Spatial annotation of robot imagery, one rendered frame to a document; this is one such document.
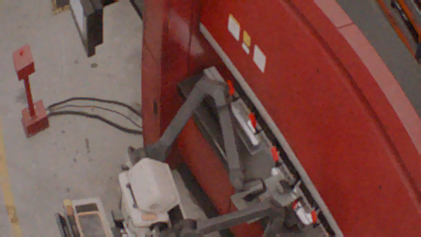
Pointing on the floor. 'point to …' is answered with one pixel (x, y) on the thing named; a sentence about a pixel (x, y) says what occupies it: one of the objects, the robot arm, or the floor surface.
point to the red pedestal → (36, 118)
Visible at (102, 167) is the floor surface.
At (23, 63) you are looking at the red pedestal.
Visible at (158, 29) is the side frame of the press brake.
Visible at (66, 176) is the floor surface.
